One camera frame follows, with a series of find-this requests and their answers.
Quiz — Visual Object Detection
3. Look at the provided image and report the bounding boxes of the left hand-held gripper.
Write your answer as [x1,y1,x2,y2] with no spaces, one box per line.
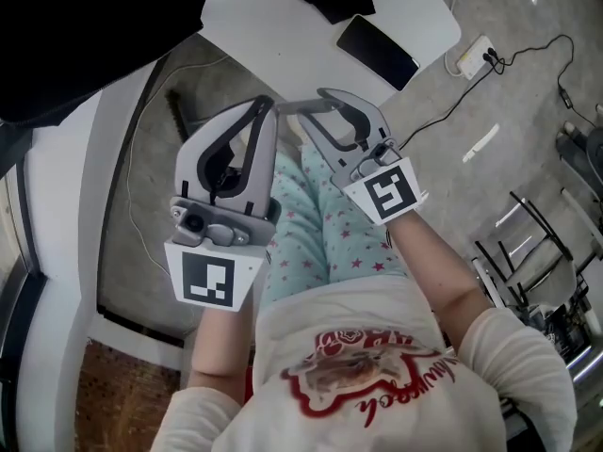
[164,95,285,313]

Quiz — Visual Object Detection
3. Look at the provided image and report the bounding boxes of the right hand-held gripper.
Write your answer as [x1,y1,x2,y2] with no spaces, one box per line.
[295,87,430,226]

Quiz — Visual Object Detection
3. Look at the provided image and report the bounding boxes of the person's right forearm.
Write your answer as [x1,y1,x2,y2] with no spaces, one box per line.
[384,203,497,350]

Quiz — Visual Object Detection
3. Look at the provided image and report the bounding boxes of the person's left forearm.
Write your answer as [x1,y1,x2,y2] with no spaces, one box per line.
[187,299,259,381]

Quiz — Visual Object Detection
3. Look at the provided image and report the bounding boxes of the black tablet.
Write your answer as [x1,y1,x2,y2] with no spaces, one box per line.
[335,13,421,93]

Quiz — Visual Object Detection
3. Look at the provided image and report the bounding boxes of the light blue star-print trousers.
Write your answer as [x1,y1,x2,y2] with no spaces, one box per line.
[260,139,412,311]

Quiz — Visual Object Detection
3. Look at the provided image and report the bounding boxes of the white table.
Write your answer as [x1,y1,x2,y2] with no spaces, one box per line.
[199,0,463,108]

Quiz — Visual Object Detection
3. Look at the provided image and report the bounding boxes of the white power strip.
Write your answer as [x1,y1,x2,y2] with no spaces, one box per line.
[453,34,504,82]

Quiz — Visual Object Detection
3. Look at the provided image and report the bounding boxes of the large black jacket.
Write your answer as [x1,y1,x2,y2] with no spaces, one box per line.
[0,0,222,129]

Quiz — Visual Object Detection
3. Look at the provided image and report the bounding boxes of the dark grey equipment base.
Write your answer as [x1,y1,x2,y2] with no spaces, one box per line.
[554,104,603,192]

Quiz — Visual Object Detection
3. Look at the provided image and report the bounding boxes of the cream printed shirt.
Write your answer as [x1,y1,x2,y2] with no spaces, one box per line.
[149,274,579,452]

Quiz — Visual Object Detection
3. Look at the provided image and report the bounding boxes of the brown woven mat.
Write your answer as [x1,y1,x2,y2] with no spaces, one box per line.
[73,335,186,452]

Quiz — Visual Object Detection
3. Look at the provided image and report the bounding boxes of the black equipment box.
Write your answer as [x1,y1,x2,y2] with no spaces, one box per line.
[515,294,603,380]

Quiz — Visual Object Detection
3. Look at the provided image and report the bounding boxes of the thin white cable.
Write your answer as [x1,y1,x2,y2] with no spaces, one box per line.
[124,53,230,272]

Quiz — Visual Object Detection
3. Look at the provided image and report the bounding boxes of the black cable with adapter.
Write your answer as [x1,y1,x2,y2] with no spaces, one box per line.
[489,33,603,129]

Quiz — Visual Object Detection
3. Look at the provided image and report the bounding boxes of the black metal frame chair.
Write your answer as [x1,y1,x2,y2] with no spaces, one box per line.
[470,188,595,313]

